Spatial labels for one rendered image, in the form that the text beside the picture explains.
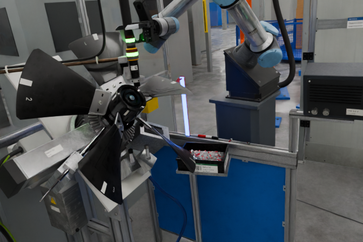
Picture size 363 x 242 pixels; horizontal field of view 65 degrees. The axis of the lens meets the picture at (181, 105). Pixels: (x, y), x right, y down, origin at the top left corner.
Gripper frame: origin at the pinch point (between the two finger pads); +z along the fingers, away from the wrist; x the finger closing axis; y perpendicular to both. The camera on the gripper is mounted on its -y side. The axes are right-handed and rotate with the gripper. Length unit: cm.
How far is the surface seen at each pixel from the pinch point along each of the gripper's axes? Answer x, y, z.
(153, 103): 21, 44, -39
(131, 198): 69, 135, -58
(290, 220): -54, 96, -38
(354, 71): -74, 22, -35
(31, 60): 12.1, 6.7, 29.6
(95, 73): 13.3, 16.5, 4.3
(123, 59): 1.7, 11.9, 0.2
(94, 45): 17.8, 6.4, -1.6
